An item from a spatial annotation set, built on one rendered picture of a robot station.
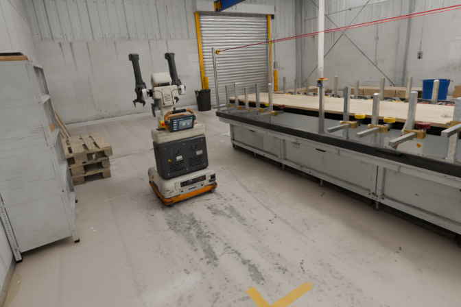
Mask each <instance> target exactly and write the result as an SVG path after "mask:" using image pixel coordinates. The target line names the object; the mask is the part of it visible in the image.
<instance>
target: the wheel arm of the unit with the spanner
mask: <svg viewBox="0 0 461 307"><path fill-rule="evenodd" d="M416 134H417V133H415V132H411V133H409V134H406V135H404V136H401V137H398V138H396V139H393V140H390V141H388V146H391V147H393V146H395V145H398V144H401V143H404V142H405V141H408V140H410V139H413V138H416Z"/></svg>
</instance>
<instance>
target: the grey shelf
mask: <svg viewBox="0 0 461 307"><path fill-rule="evenodd" d="M38 69H39V70H38ZM39 71H40V72H39ZM40 75H41V78H42V81H43V82H42V81H41V78H40ZM43 87H44V88H43ZM44 89H45V91H44ZM45 94H46V95H45ZM47 102H48V104H47ZM48 105H49V107H48ZM49 110H50V111H49ZM50 113H51V114H50ZM51 118H52V120H53V123H54V127H55V128H54V130H53V132H52V133H51V132H50V129H49V123H50V124H53V123H52V120H51ZM42 125H43V127H42ZM43 129H44V132H45V134H44V132H43ZM46 130H47V131H46ZM47 133H48V134H47ZM45 136H46V139H47V142H46V140H45ZM57 139H58V141H57ZM58 144H59V146H58ZM59 147H60V148H59ZM60 151H61V154H62V156H61V154H60ZM62 160H63V161H62ZM67 178H68V180H67ZM68 181H69V183H68ZM69 186H70V188H69ZM70 189H71V190H70ZM1 197H2V200H3V202H2V200H1ZM77 202H78V200H77V198H76V195H75V190H74V187H73V182H72V179H71V174H70V171H69V166H68V162H67V158H66V155H65V152H64V147H63V144H62V139H61V136H60V131H59V128H58V124H57V120H56V116H55V112H54V107H53V104H52V101H51V95H50V94H49V89H48V85H47V80H46V77H45V73H44V70H43V66H42V65H40V64H37V63H35V62H33V61H31V60H20V61H4V62H0V215H1V219H2V221H3V225H4V227H5V230H6V233H7V235H8V239H9V242H10V244H11V247H12V251H13V253H14V256H15V258H16V264H17V263H20V262H22V261H23V257H21V255H20V252H21V253H22V252H24V251H27V250H30V249H33V248H36V247H40V246H42V245H46V244H48V243H52V242H54V241H58V240H60V239H63V238H66V237H68V236H72V235H73V240H74V243H77V242H80V238H79V237H78V232H77V228H76V226H75V203H77ZM71 233H72V235H71ZM19 250H20V252H19ZM16 251H17V252H16Z"/></svg>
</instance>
